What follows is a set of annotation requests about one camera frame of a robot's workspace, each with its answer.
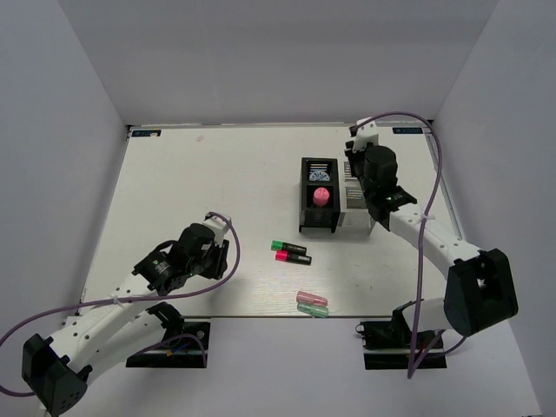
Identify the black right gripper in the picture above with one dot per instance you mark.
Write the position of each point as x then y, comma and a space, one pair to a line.
354, 155

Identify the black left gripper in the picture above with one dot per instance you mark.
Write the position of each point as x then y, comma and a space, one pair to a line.
221, 255

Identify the blue white round tub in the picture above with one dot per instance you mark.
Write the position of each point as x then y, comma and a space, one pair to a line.
319, 176

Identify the pink cap crayon bottle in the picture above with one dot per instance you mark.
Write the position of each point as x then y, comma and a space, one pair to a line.
321, 197

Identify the green cap black highlighter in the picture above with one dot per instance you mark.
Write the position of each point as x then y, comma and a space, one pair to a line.
288, 247

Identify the pink cap black highlighter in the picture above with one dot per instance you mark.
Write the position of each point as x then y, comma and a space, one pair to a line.
289, 257

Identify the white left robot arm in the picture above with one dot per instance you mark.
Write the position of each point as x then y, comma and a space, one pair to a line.
136, 317

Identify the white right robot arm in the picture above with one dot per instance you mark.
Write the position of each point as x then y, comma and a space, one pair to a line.
479, 291

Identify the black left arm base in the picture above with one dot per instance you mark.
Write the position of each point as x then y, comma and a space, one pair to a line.
184, 343

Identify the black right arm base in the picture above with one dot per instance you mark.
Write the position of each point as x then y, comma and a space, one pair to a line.
386, 344

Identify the right blue table label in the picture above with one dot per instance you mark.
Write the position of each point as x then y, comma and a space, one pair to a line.
407, 130

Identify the blue table label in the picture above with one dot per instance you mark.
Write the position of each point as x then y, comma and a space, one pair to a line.
146, 132
407, 130

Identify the white slotted organizer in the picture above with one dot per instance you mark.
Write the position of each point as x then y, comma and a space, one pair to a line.
354, 217

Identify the black slotted organizer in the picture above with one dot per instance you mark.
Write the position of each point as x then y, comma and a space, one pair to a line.
311, 216

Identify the pink translucent eraser case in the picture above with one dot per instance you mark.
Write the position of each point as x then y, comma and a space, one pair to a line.
307, 298

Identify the left blue table label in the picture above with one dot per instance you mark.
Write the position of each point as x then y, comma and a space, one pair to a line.
146, 132

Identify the green translucent eraser case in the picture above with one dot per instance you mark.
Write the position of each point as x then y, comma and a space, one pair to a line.
312, 310

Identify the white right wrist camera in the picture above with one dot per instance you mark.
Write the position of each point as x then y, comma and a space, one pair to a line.
362, 134

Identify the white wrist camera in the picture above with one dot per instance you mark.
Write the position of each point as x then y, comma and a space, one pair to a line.
219, 224
362, 134

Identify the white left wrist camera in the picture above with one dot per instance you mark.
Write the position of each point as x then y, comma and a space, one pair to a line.
219, 224

